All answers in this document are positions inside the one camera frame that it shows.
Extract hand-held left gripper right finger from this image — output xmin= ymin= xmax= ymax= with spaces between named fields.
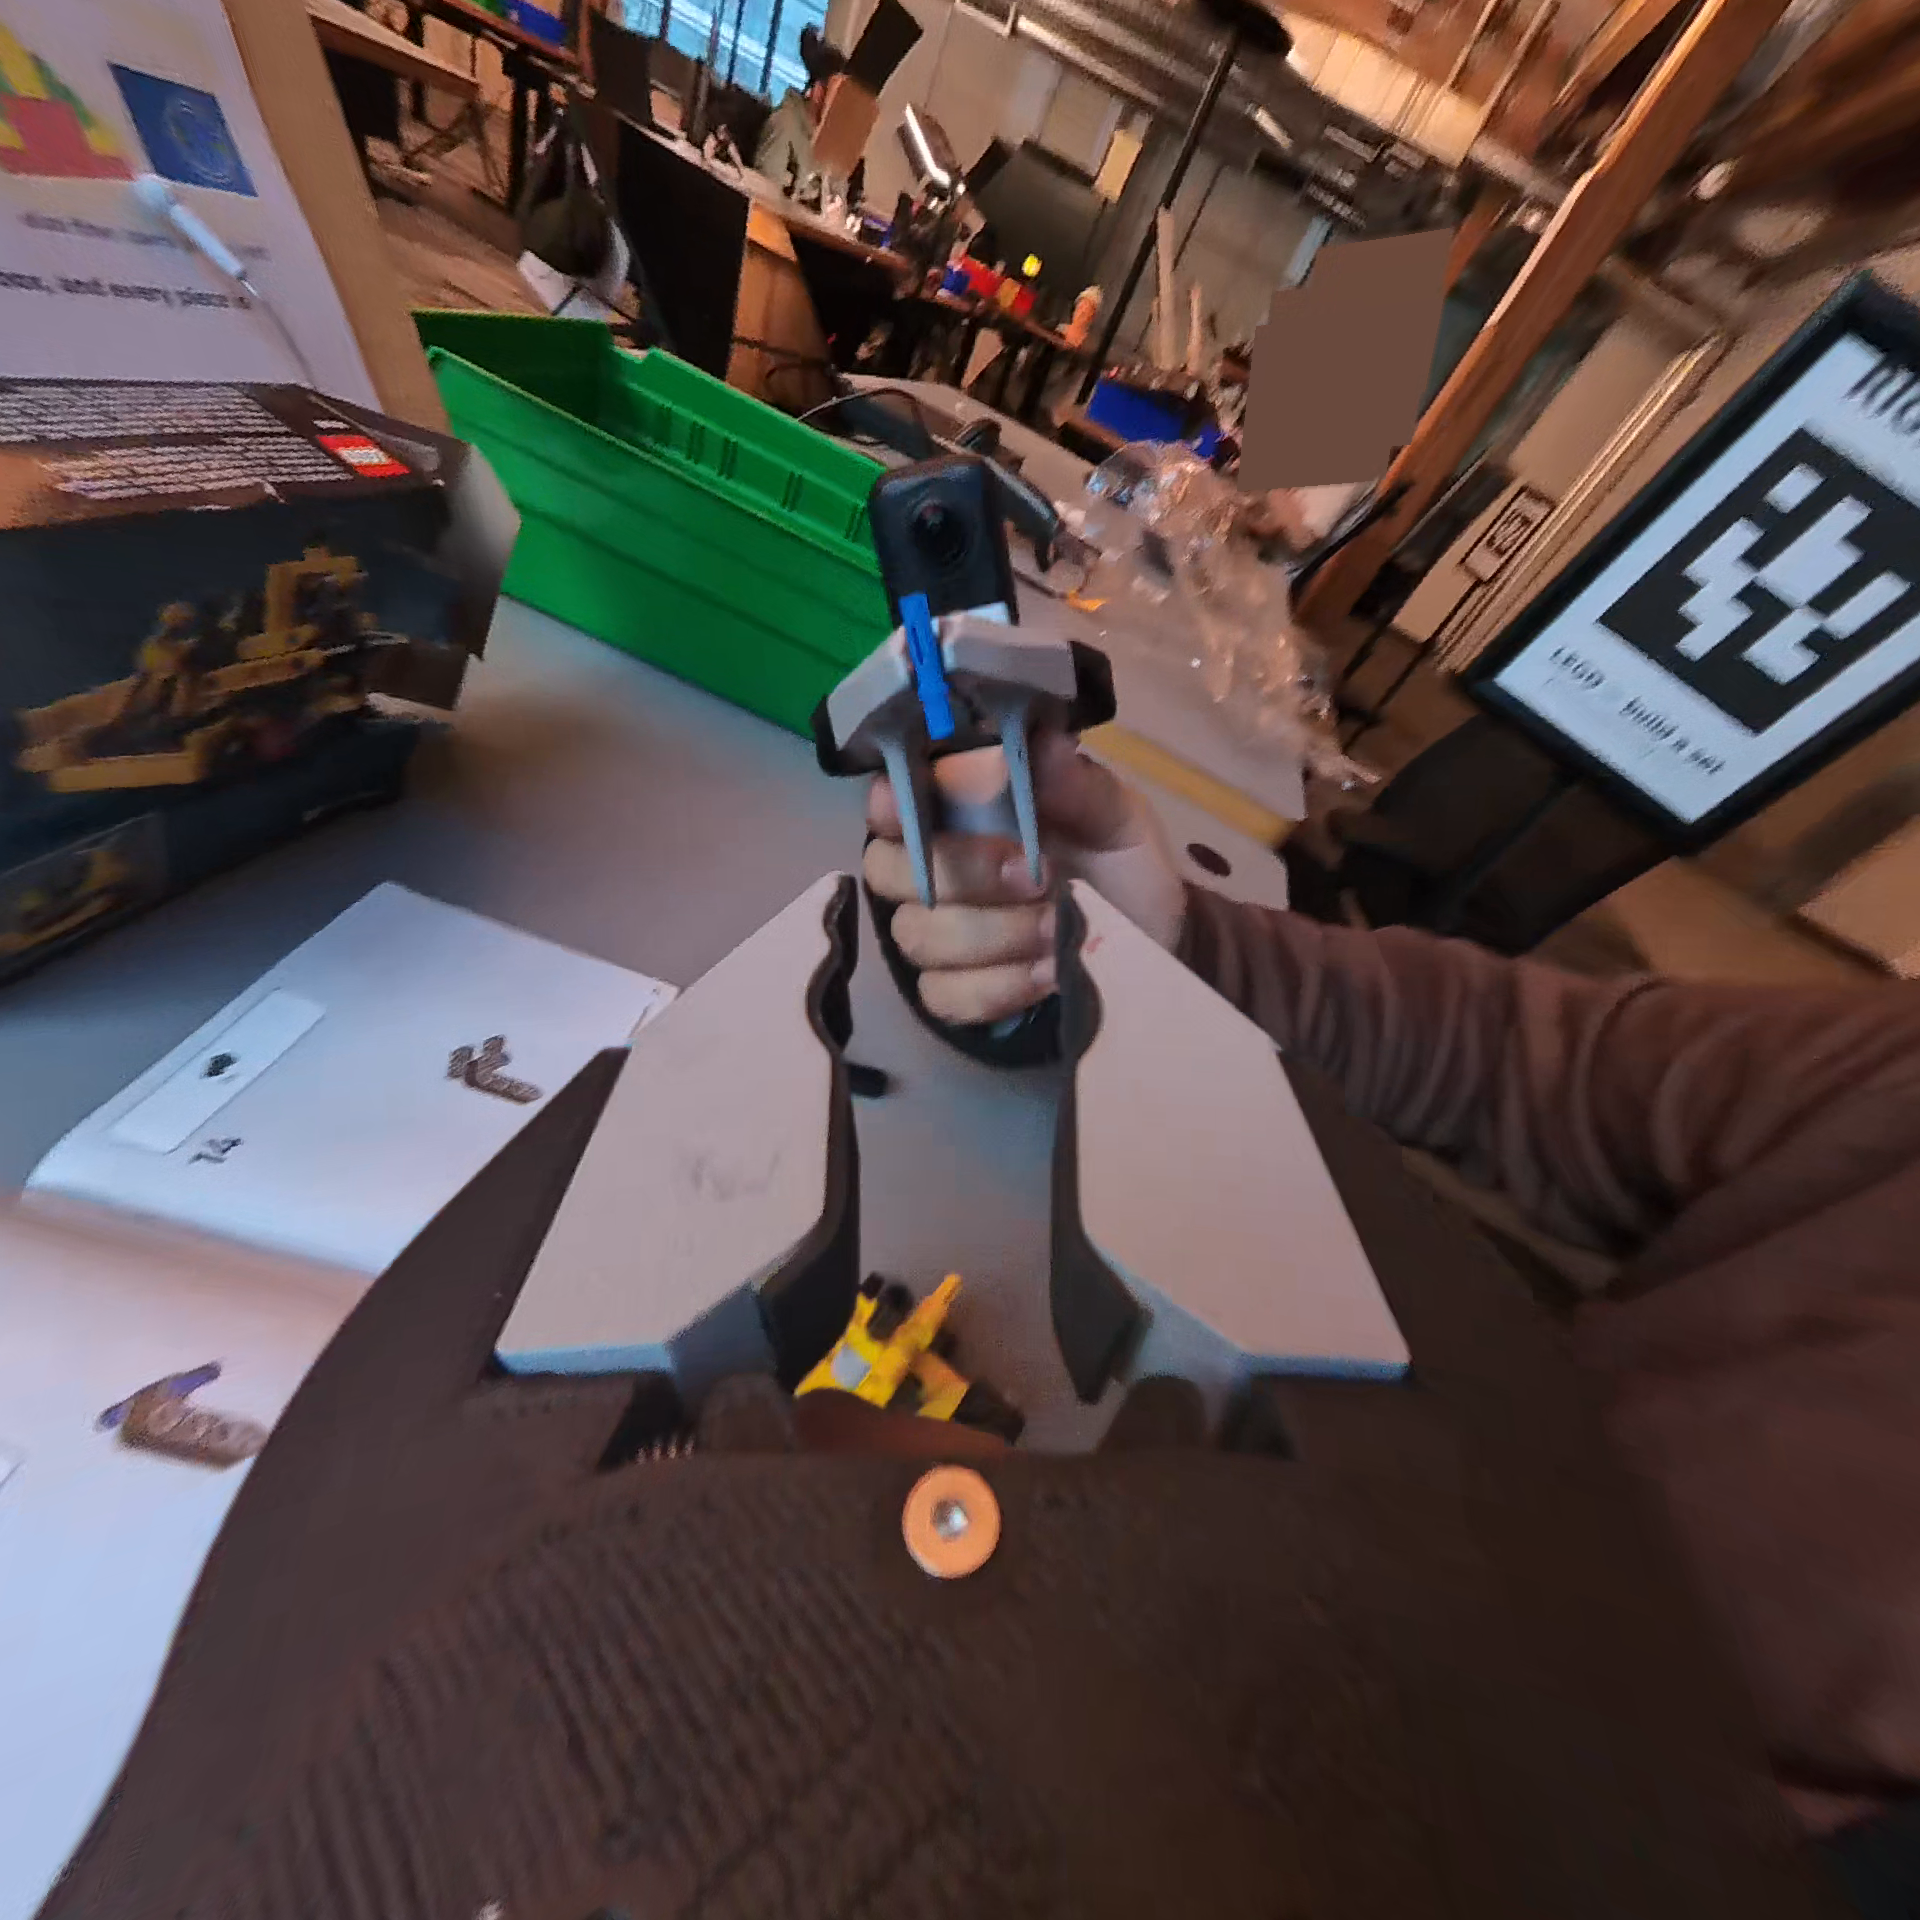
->
xmin=1046 ymin=881 xmax=1415 ymax=1404

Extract yellow tape strip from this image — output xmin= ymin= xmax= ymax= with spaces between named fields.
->
xmin=1078 ymin=726 xmax=1298 ymax=848

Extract black pole stand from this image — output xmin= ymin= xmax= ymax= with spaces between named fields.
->
xmin=1078 ymin=0 xmax=1291 ymax=392

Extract yellow lego assembly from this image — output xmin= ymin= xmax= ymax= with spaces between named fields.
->
xmin=791 ymin=1271 xmax=1028 ymax=1448

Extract cluttered workbench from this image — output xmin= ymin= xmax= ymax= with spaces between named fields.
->
xmin=735 ymin=188 xmax=1098 ymax=399

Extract green plastic bin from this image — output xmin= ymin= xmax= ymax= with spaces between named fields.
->
xmin=411 ymin=305 xmax=902 ymax=736

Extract black monitor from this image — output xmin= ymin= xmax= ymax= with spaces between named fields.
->
xmin=614 ymin=118 xmax=753 ymax=383

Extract black lego set box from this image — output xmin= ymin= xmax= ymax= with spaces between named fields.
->
xmin=0 ymin=376 xmax=522 ymax=985

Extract person's brown sweater torso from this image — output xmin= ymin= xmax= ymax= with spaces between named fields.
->
xmin=1558 ymin=1155 xmax=1920 ymax=1832

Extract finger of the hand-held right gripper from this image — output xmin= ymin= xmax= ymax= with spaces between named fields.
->
xmin=943 ymin=616 xmax=1078 ymax=889
xmin=829 ymin=625 xmax=943 ymax=911

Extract person's right hand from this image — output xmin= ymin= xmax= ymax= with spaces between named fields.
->
xmin=861 ymin=736 xmax=1190 ymax=1028

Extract small framed marker sign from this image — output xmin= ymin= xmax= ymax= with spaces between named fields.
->
xmin=1462 ymin=487 xmax=1556 ymax=582

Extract white lego instruction booklet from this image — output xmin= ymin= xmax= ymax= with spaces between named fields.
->
xmin=0 ymin=881 xmax=681 ymax=1907

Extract white poster pin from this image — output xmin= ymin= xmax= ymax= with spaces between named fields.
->
xmin=133 ymin=171 xmax=266 ymax=295

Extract person's right forearm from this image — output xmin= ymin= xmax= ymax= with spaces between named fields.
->
xmin=1177 ymin=881 xmax=1920 ymax=1291

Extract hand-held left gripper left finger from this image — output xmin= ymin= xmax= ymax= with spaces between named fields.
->
xmin=491 ymin=873 xmax=868 ymax=1397

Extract blue lego pin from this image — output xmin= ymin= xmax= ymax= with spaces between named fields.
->
xmin=899 ymin=593 xmax=961 ymax=742

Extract wooden support post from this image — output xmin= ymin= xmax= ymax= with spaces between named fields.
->
xmin=1297 ymin=0 xmax=1795 ymax=633

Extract clear plastic bags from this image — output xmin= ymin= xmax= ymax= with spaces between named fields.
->
xmin=1078 ymin=440 xmax=1383 ymax=788

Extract blue storage bin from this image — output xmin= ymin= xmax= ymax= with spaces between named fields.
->
xmin=1087 ymin=375 xmax=1225 ymax=460

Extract printed instruction poster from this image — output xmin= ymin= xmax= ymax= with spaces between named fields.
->
xmin=0 ymin=0 xmax=377 ymax=406

